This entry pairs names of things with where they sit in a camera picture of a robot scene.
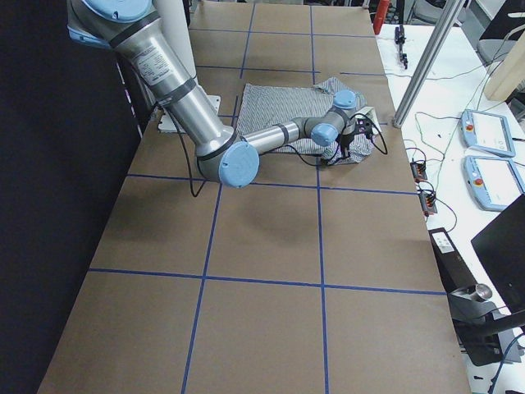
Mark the upper teach pendant tablet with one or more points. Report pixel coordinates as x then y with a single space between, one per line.
487 132

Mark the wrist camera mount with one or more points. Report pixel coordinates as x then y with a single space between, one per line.
364 125

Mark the orange connector block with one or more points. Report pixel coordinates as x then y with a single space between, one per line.
418 170
427 199

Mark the orange connector block far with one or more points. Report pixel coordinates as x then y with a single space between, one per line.
418 170

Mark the red cylinder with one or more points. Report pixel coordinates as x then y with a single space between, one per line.
380 15

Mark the black grabber tool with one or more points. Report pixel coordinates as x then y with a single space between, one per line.
400 41

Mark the aluminium frame post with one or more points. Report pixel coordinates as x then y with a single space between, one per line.
438 36

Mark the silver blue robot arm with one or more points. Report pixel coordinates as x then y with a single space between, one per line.
155 40

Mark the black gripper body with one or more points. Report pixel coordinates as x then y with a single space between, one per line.
345 141

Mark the black monitor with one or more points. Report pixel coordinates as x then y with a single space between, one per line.
500 249

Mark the teach pendant tablet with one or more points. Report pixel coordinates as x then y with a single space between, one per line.
487 132
494 183

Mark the lower teach pendant tablet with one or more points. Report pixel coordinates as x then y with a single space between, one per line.
494 183

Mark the black box with label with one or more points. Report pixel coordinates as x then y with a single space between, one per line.
454 272

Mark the black stand with metal cup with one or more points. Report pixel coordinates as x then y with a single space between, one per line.
485 333

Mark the striped polo shirt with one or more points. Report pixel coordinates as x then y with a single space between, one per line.
307 121

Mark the orange connector block near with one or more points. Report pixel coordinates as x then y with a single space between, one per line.
427 199

